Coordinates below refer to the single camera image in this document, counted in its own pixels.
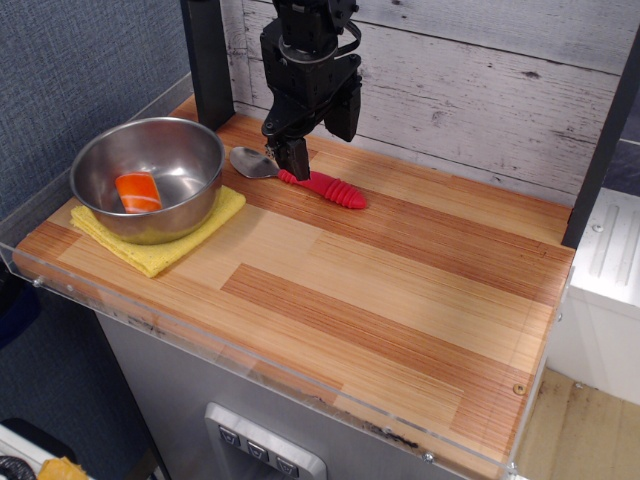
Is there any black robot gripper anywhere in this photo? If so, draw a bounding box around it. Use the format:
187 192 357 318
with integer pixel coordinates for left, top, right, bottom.
260 19 362 181

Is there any orange salmon sushi piece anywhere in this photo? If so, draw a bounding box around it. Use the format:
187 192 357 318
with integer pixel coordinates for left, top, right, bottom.
115 171 162 214

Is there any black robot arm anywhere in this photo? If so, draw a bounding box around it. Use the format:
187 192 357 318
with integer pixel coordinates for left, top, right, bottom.
260 1 362 181

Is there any stainless steel bowl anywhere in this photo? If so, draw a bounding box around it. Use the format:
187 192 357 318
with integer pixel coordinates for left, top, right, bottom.
70 117 225 245

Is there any yellow folded cloth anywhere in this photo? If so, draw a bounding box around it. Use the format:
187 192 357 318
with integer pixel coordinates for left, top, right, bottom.
70 186 246 278

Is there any grey cabinet with button panel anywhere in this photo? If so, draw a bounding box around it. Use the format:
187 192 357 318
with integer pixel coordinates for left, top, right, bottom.
98 313 512 479

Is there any clear acrylic table guard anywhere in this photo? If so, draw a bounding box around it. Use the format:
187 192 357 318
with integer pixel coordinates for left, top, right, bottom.
0 72 576 480

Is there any white appliance at right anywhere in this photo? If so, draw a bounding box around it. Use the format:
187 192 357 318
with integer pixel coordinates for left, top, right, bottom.
547 188 639 404

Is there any yellow object bottom left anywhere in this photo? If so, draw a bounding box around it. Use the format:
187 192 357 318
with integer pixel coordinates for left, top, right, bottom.
37 457 89 480

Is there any red handled metal spoon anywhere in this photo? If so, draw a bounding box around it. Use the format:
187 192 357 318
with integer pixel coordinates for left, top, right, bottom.
229 147 367 209

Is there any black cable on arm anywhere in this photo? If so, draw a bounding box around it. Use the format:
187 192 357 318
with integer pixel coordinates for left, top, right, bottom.
333 19 363 57

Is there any black vertical post left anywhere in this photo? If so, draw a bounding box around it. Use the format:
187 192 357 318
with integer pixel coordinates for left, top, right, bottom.
180 0 235 130

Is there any dark vertical post right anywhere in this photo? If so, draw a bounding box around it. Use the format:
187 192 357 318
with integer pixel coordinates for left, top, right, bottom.
562 32 639 249

